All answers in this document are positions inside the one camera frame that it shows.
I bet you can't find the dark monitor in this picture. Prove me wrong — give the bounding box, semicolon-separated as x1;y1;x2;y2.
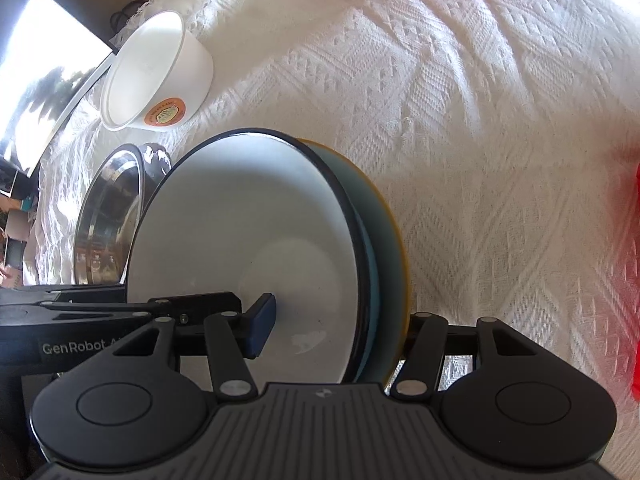
0;0;119;183

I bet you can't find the stainless steel bowl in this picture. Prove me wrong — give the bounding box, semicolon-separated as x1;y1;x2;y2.
71;142;173;287

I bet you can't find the red square tray white inside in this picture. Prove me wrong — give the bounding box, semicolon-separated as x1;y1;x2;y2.
625;157;640;398

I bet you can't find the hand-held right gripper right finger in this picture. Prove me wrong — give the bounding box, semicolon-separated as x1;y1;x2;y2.
389;312;548;397

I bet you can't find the white bowl gold rim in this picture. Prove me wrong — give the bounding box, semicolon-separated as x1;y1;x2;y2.
299;137;413;381

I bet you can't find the white knitted cloth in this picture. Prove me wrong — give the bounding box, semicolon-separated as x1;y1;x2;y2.
20;0;640;461

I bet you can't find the white paper bowl orange label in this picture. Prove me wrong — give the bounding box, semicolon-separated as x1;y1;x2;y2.
99;10;215;133

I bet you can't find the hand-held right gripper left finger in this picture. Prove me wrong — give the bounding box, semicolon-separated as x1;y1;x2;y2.
107;293;277;397

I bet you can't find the blue bowl white inside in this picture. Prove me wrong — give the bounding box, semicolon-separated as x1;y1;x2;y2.
125;129;396;386

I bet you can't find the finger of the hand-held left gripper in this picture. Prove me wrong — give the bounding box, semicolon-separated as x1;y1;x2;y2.
125;291;244;333

